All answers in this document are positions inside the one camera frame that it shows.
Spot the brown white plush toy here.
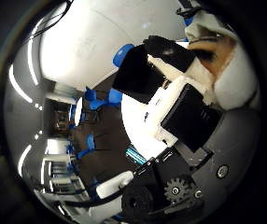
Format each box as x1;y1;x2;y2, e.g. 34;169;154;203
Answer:
184;8;262;111

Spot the white cylinder handle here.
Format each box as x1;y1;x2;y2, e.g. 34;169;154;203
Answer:
95;170;135;200

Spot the black cable of white cylinder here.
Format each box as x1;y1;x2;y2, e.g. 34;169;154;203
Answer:
57;186;125;209

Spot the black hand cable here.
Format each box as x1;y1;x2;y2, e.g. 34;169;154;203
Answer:
24;0;76;45

